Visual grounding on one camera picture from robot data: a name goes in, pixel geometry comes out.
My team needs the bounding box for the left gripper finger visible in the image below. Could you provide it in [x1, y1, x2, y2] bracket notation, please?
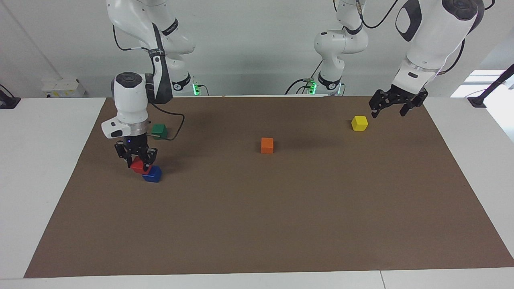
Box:
[369, 92, 388, 119]
[400, 92, 429, 117]

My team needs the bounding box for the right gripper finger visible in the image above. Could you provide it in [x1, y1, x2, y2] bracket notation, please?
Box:
[114, 142, 133, 168]
[144, 149, 158, 171]

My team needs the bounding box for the red wooden block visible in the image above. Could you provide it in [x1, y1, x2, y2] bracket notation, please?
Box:
[131, 157, 152, 174]

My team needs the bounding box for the blue wooden block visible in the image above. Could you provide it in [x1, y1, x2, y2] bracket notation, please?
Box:
[142, 165, 162, 183]

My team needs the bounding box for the black slanted stand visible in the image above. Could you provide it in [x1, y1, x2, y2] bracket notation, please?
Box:
[467, 63, 514, 108]

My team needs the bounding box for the brown table mat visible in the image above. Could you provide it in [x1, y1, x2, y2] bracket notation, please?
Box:
[23, 96, 514, 278]

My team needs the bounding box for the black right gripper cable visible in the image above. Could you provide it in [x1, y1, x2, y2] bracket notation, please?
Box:
[112, 24, 185, 141]

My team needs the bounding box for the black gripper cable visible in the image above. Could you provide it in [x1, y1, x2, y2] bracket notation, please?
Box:
[355, 0, 466, 76]
[112, 24, 185, 141]

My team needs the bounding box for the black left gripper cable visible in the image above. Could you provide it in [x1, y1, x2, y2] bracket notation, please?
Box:
[355, 0, 466, 76]

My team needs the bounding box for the white wall box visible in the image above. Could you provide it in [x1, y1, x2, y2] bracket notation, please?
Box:
[41, 79, 86, 98]

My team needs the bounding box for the black base cable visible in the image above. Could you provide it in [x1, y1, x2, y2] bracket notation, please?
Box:
[285, 60, 324, 95]

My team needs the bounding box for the black table clamp mount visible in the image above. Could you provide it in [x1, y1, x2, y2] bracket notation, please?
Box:
[0, 84, 21, 110]

